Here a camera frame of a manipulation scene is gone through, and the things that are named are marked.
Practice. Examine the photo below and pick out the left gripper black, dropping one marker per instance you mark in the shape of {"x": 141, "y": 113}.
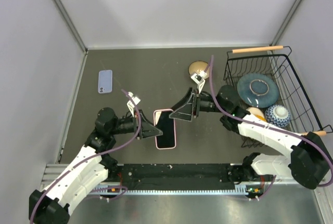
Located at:
{"x": 147, "y": 130}

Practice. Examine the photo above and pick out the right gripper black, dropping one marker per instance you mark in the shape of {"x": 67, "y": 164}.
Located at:
{"x": 191, "y": 103}

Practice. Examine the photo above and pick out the pink phone case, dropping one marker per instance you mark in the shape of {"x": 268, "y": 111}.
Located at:
{"x": 165, "y": 129}

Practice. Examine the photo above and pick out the lavender phone case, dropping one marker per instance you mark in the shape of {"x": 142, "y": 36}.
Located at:
{"x": 105, "y": 81}

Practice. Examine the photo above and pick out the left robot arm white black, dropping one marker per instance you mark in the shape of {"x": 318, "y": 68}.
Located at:
{"x": 91, "y": 166}

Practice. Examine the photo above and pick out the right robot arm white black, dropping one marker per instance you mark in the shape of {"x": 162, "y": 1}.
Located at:
{"x": 301, "y": 157}

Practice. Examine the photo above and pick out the tan ceramic bowl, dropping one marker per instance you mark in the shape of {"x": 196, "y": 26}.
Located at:
{"x": 199, "y": 67}

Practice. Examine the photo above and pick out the yellow bowl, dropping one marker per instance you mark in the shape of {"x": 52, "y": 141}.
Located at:
{"x": 257, "y": 112}

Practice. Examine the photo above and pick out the blue ceramic plate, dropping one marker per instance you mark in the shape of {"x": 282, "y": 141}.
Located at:
{"x": 257, "y": 90}

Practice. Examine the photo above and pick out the blue white patterned bowl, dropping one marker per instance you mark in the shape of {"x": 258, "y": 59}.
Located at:
{"x": 277, "y": 115}

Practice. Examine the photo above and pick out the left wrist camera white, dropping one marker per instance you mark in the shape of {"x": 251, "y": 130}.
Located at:
{"x": 132, "y": 102}

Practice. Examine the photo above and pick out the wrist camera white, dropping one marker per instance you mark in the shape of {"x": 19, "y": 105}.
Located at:
{"x": 200, "y": 79}
{"x": 132, "y": 102}

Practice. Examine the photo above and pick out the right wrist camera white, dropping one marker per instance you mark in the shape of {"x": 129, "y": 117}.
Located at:
{"x": 200, "y": 79}

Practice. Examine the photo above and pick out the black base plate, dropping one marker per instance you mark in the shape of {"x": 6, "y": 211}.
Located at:
{"x": 180, "y": 176}

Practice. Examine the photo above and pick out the black wire basket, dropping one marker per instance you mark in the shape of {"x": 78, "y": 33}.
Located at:
{"x": 274, "y": 62}

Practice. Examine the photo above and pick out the aluminium rail frame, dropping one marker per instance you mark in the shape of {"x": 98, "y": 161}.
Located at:
{"x": 113, "y": 183}

